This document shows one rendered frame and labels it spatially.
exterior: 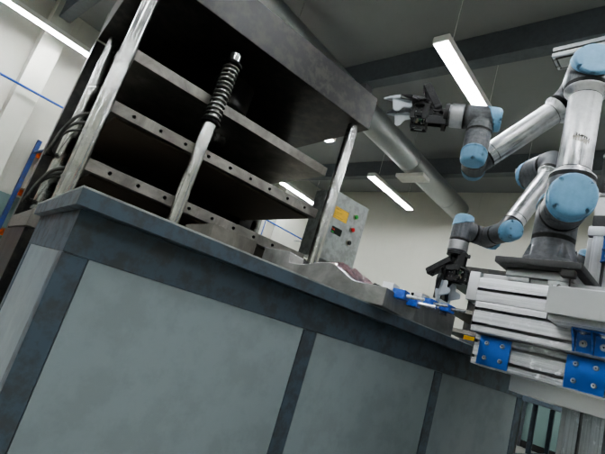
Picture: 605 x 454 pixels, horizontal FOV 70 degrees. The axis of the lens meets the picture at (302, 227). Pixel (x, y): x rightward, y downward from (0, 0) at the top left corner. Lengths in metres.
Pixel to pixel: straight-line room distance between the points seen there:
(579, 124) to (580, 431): 0.87
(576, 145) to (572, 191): 0.15
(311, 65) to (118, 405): 1.77
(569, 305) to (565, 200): 0.28
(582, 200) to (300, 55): 1.45
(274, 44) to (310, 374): 1.50
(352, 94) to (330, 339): 1.49
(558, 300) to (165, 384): 0.95
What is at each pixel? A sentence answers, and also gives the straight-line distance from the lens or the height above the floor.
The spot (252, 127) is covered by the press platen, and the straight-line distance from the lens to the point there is 2.17.
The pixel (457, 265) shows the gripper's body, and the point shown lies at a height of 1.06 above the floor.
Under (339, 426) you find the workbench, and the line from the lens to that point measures 1.42.
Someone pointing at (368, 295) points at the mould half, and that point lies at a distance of 1.32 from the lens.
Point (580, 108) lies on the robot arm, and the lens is 1.48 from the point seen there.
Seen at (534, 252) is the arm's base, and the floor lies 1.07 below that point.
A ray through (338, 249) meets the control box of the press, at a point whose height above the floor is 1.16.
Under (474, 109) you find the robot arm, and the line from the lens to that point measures 1.46.
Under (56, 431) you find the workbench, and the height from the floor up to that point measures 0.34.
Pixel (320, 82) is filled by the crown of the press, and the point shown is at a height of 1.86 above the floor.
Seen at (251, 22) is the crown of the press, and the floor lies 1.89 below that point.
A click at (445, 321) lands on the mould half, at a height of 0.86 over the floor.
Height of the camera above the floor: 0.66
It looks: 13 degrees up
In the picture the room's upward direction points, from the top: 17 degrees clockwise
